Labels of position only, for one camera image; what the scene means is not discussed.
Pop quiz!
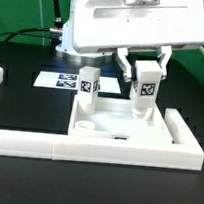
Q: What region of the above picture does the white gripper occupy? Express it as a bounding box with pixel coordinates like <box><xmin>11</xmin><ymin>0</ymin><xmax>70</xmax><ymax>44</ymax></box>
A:
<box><xmin>65</xmin><ymin>0</ymin><xmax>204</xmax><ymax>82</ymax></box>

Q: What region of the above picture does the white square table top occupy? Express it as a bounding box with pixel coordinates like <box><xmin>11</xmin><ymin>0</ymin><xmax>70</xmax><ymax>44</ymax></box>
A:
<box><xmin>68</xmin><ymin>97</ymin><xmax>173</xmax><ymax>144</ymax></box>

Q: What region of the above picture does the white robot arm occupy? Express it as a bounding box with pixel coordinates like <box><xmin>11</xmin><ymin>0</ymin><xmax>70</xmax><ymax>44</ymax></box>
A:
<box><xmin>56</xmin><ymin>0</ymin><xmax>204</xmax><ymax>81</ymax></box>

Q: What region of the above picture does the white marker sheet with tags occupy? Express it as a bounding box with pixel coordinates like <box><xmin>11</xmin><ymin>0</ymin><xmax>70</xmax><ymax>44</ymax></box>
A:
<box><xmin>33</xmin><ymin>71</ymin><xmax>121</xmax><ymax>93</ymax></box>

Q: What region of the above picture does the white L-shaped obstacle fence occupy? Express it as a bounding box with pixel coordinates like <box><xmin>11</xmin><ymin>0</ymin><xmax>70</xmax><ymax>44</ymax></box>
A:
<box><xmin>0</xmin><ymin>109</ymin><xmax>204</xmax><ymax>171</ymax></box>

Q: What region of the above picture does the black upright cable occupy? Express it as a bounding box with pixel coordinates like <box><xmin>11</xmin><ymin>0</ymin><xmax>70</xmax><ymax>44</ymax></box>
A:
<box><xmin>46</xmin><ymin>0</ymin><xmax>66</xmax><ymax>30</ymax></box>

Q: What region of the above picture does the black cable bundle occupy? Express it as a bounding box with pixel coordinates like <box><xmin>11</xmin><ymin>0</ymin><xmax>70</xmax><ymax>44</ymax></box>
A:
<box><xmin>0</xmin><ymin>22</ymin><xmax>64</xmax><ymax>48</ymax></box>

